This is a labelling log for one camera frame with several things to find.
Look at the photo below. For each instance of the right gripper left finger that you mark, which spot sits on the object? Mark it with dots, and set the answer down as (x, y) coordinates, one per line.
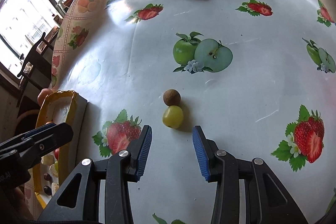
(138, 150)

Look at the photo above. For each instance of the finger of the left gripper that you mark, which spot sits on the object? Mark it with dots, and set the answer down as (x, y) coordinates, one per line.
(48, 140)
(38, 130)

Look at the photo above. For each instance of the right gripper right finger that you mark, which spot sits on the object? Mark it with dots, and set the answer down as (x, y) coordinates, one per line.
(205, 154)

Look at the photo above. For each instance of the dried red date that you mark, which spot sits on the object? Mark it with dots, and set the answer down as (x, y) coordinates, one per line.
(47, 177)

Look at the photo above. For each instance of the dark purple plum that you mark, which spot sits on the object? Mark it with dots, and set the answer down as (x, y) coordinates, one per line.
(47, 190)

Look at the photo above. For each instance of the green grape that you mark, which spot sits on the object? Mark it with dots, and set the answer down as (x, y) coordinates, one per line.
(56, 165)
(173, 117)

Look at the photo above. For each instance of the brown longan fruit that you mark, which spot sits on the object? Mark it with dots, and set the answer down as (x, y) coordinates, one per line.
(171, 97)

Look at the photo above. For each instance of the yellow-rimmed white foam tray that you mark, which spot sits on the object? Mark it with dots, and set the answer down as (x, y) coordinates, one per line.
(64, 112)

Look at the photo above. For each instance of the red apple behind tray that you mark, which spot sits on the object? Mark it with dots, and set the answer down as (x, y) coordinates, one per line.
(42, 95)

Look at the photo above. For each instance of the dark wooden chair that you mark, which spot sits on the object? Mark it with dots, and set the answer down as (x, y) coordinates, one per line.
(35, 61)

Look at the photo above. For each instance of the fruit-print plastic tablecloth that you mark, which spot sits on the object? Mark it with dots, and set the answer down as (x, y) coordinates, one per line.
(256, 75)

